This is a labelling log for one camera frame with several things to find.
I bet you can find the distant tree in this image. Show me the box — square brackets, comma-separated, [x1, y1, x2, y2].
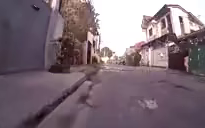
[100, 46, 114, 61]

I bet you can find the white building with dark doorway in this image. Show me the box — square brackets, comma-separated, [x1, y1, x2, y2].
[81, 31, 101, 66]

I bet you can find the grey asphalt road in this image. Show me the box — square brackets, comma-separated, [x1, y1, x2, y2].
[37, 64, 205, 128]

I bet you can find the dark planter with bush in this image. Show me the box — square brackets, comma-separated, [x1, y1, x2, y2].
[48, 37, 76, 74]

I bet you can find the large leafy tree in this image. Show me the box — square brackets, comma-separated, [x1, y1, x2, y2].
[59, 0, 101, 66]

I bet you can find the dark roadside gutter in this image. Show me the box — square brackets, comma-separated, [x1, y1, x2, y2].
[17, 68, 100, 128]

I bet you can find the white two-storey house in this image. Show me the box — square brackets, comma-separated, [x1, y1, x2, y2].
[138, 3, 205, 69]

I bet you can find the dark brown gate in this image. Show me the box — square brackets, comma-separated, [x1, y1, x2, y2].
[167, 42, 188, 72]

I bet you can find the grey concrete pavement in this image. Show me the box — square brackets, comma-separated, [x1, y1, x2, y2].
[0, 65, 101, 128]

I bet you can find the green metal gate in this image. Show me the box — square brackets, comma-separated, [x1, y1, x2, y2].
[186, 27, 205, 77]

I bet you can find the grey concrete wall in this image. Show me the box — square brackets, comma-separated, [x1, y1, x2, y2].
[0, 0, 66, 76]

